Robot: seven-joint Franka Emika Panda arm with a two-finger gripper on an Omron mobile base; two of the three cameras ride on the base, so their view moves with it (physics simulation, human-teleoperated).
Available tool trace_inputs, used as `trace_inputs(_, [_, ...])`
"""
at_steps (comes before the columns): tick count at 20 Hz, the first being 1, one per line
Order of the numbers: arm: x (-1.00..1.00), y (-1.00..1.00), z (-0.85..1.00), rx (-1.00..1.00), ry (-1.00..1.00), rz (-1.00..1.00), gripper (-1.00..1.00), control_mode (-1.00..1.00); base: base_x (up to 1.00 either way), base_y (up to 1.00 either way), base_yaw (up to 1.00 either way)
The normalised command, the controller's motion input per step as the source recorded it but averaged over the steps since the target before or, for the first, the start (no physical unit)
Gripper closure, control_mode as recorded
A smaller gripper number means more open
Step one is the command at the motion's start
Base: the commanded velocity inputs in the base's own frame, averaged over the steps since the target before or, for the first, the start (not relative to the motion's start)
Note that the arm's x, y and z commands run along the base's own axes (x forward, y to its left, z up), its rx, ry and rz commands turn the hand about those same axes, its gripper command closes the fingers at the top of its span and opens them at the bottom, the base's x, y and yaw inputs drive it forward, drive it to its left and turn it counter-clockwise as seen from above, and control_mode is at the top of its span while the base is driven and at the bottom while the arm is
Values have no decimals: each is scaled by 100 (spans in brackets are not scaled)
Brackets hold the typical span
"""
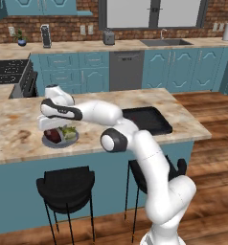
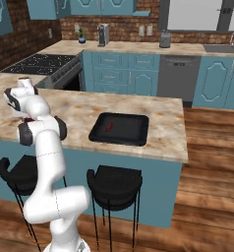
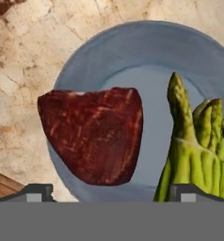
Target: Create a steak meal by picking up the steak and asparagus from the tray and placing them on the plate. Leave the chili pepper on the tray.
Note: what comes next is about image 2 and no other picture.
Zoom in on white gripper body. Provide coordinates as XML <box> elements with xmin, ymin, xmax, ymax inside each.
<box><xmin>3</xmin><ymin>87</ymin><xmax>23</xmax><ymax>114</ymax></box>

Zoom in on black rectangular tray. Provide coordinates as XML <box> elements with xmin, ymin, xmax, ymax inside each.
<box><xmin>88</xmin><ymin>111</ymin><xmax>150</xmax><ymax>148</ymax></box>

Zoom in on silver stove with black hob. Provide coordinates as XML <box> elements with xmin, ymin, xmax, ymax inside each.
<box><xmin>0</xmin><ymin>53</ymin><xmax>85</xmax><ymax>93</ymax></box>

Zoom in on black bar stool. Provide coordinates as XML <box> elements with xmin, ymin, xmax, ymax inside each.
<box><xmin>0</xmin><ymin>154</ymin><xmax>68</xmax><ymax>252</ymax></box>
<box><xmin>86</xmin><ymin>164</ymin><xmax>144</xmax><ymax>252</ymax></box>

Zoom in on blue upper corner cupboard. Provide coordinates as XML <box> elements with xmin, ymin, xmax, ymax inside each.
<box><xmin>0</xmin><ymin>0</ymin><xmax>15</xmax><ymax>39</ymax></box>

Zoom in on green plant in blue pot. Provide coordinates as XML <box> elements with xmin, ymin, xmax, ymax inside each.
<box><xmin>76</xmin><ymin>27</ymin><xmax>88</xmax><ymax>44</ymax></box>

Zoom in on blue lower cupboard run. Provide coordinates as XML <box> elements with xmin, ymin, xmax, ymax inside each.
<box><xmin>82</xmin><ymin>50</ymin><xmax>161</xmax><ymax>97</ymax></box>

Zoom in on blue cupboard run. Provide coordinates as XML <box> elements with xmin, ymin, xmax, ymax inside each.
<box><xmin>26</xmin><ymin>0</ymin><xmax>151</xmax><ymax>21</ymax></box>
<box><xmin>82</xmin><ymin>50</ymin><xmax>161</xmax><ymax>97</ymax></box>

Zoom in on blue upper cupboard run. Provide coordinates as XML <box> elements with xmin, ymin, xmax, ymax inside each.
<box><xmin>26</xmin><ymin>0</ymin><xmax>151</xmax><ymax>21</ymax></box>

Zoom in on grey kettle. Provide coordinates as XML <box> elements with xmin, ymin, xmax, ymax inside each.
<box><xmin>158</xmin><ymin>29</ymin><xmax>172</xmax><ymax>49</ymax></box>

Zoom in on grey dishwasher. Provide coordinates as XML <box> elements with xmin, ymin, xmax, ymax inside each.
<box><xmin>156</xmin><ymin>54</ymin><xmax>203</xmax><ymax>108</ymax></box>

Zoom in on blue kitchen island base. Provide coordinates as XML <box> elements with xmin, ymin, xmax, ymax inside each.
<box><xmin>0</xmin><ymin>139</ymin><xmax>184</xmax><ymax>230</ymax></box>

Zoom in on grey framed window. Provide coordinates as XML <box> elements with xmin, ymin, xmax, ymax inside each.
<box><xmin>158</xmin><ymin>0</ymin><xmax>234</xmax><ymax>33</ymax></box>

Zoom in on blue lower cupboards under sink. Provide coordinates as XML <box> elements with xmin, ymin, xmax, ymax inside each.
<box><xmin>192</xmin><ymin>55</ymin><xmax>234</xmax><ymax>111</ymax></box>

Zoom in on grey sink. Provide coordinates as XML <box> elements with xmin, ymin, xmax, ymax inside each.
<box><xmin>203</xmin><ymin>43</ymin><xmax>234</xmax><ymax>54</ymax></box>

